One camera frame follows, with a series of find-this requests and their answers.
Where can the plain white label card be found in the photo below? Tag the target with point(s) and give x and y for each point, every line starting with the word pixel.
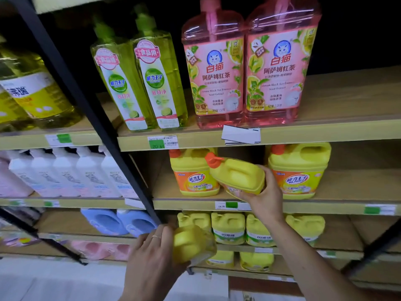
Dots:
pixel 241 134
pixel 134 203

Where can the flat pink bottle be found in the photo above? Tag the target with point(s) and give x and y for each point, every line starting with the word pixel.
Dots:
pixel 120 252
pixel 91 250

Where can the light blue detergent jug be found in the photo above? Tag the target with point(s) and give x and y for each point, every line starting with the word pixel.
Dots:
pixel 138 222
pixel 105 222

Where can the wooden shelf rack black frame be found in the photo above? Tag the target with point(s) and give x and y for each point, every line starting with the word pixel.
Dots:
pixel 360 97

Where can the green white price tag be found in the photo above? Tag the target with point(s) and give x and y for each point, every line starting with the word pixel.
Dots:
pixel 163 142
pixel 231 205
pixel 326 254
pixel 17 203
pixel 380 210
pixel 51 204
pixel 59 140
pixel 275 279

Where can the blank white shelf label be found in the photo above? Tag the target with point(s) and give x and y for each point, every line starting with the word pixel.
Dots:
pixel 263 250

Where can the person's right hand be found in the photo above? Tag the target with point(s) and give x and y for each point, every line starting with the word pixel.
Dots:
pixel 269 203

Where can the person's left hand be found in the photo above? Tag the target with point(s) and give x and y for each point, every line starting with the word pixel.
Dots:
pixel 147 272

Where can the yellow orange detergent jug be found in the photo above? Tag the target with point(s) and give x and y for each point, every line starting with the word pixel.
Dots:
pixel 300 172
pixel 194 181

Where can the slim green dish soap bottle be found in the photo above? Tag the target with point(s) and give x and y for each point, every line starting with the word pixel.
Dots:
pixel 125 90

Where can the yellow dish soap pump bottle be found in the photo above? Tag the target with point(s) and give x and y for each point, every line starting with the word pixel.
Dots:
pixel 40 97
pixel 12 115

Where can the pink angular pump bottle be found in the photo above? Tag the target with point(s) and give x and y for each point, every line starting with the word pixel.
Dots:
pixel 12 184

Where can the person's right forearm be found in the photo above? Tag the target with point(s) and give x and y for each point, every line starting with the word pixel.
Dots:
pixel 307 263

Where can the purple yellow detergent pouch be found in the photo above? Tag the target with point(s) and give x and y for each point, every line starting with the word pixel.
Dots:
pixel 18 239

